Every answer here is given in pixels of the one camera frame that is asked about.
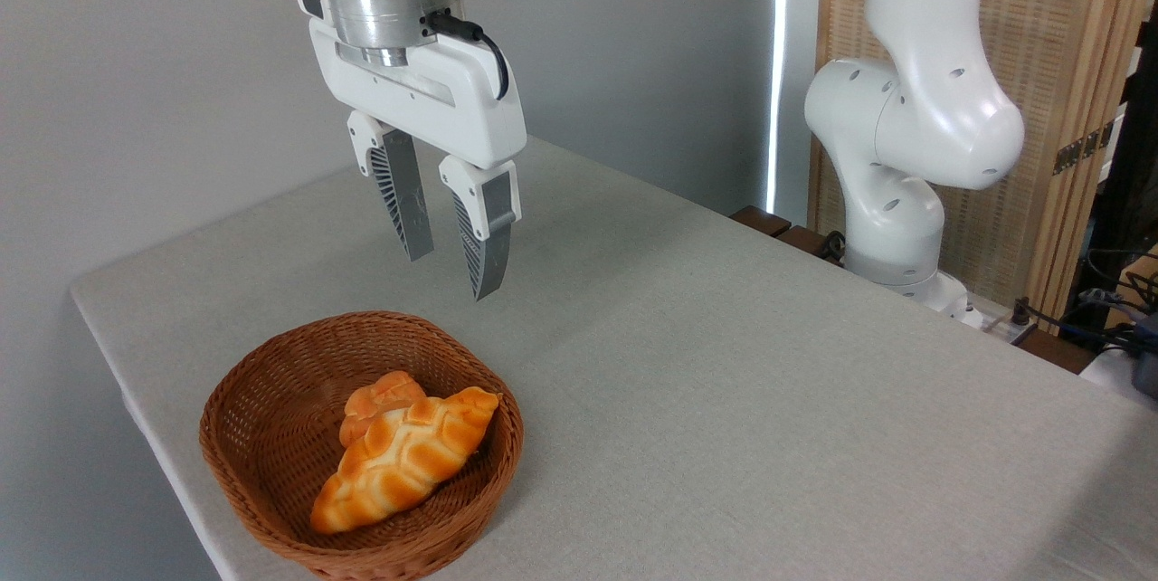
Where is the small round bread bun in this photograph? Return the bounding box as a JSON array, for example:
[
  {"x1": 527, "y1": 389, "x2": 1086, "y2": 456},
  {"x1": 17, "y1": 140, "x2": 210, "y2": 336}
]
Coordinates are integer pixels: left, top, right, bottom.
[{"x1": 339, "y1": 370, "x2": 428, "y2": 448}]

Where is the wooden rattan folding screen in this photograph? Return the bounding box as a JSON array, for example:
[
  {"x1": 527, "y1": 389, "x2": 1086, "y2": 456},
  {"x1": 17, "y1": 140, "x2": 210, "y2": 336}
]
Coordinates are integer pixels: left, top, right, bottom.
[{"x1": 808, "y1": 0, "x2": 1158, "y2": 321}]

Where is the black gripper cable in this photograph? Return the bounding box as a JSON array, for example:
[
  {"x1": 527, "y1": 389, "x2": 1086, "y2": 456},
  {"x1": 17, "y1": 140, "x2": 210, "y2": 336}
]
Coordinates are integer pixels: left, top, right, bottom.
[{"x1": 425, "y1": 11, "x2": 510, "y2": 100}]

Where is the dark metal screen hinge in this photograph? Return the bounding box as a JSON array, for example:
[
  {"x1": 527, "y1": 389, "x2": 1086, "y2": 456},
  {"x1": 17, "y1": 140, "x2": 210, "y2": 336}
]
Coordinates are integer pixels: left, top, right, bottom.
[{"x1": 1052, "y1": 121, "x2": 1115, "y2": 176}]

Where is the brown wicker basket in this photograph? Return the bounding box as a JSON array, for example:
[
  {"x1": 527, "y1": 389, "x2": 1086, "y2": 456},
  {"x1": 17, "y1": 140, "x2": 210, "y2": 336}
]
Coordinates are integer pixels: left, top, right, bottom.
[{"x1": 199, "y1": 310, "x2": 525, "y2": 581}]

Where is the dark brown wooden block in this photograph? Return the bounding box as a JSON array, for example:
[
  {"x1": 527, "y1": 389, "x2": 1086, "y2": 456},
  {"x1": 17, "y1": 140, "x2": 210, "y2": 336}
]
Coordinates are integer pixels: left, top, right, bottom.
[
  {"x1": 780, "y1": 225, "x2": 847, "y2": 267},
  {"x1": 729, "y1": 205, "x2": 793, "y2": 239}
]

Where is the black cable bundle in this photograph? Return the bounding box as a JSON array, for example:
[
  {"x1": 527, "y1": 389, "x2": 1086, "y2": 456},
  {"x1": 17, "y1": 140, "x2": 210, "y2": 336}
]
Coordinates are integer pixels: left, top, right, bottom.
[{"x1": 1011, "y1": 246, "x2": 1158, "y2": 357}]

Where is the grey tablecloth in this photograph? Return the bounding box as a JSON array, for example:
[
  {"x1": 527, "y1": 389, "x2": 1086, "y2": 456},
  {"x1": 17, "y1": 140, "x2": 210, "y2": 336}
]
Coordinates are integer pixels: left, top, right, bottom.
[{"x1": 71, "y1": 136, "x2": 1158, "y2": 581}]

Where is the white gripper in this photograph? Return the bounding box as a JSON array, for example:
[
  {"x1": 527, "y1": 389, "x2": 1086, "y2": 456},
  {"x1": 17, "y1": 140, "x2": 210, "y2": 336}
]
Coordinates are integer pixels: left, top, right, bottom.
[{"x1": 296, "y1": 0, "x2": 527, "y2": 301}]

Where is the black vertical post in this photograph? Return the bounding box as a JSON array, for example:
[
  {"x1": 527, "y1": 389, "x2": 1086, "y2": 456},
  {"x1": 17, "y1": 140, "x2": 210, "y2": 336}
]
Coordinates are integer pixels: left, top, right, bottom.
[{"x1": 1068, "y1": 0, "x2": 1158, "y2": 321}]

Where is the long braided bread loaf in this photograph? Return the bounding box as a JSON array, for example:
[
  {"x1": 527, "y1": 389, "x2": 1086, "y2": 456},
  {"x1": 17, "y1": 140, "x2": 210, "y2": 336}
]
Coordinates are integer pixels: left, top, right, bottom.
[{"x1": 310, "y1": 386, "x2": 501, "y2": 535}]

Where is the blue grey box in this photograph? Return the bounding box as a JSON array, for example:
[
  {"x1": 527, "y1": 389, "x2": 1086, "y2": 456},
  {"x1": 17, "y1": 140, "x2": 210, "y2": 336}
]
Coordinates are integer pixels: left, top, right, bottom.
[{"x1": 1129, "y1": 314, "x2": 1158, "y2": 401}]

